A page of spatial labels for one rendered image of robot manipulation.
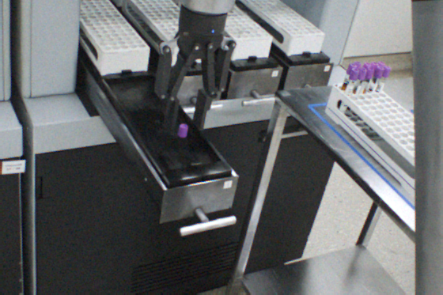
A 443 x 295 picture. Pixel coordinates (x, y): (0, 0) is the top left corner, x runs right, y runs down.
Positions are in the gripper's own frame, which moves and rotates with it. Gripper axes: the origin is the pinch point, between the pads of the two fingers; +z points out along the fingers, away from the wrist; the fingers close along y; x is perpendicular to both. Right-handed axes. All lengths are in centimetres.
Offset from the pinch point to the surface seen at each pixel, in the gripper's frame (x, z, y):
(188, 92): -18.6, 8.3, -10.8
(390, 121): 15.7, -3.5, -33.6
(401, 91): -1, 3, -56
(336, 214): -40, 86, -96
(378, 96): 7.3, -3.3, -38.0
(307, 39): -22.2, -0.5, -42.3
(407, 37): -138, 68, -219
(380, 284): 11, 57, -62
